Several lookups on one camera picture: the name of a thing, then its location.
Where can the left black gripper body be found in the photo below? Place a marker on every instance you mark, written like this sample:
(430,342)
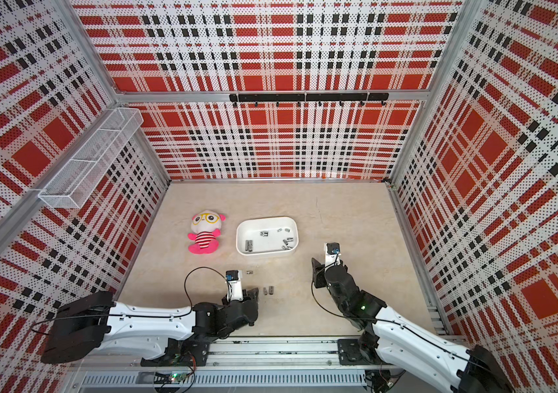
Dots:
(249,297)

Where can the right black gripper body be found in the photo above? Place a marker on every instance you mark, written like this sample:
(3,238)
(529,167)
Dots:
(320,275)

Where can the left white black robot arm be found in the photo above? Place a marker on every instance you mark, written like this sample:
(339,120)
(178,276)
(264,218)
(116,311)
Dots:
(98,324)

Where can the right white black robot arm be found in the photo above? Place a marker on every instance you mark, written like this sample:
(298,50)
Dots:
(389,338)

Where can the white plastic storage box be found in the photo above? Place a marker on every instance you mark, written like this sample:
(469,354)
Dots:
(267,237)

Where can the pink white plush toy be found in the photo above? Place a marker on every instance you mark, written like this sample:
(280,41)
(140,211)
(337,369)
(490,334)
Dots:
(205,229)

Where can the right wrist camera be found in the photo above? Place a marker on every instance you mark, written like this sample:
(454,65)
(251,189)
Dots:
(332,254)

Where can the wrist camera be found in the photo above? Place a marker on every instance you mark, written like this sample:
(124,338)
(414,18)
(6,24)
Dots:
(235,291)
(332,254)

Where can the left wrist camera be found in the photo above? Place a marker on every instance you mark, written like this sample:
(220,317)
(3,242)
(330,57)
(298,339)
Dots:
(235,291)

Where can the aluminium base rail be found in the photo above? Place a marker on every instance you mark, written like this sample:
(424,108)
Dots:
(268,362)

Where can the black wall hook rail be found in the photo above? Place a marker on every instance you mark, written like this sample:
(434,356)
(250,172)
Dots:
(257,98)

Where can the white wire mesh basket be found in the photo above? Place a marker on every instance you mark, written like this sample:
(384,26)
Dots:
(75,182)

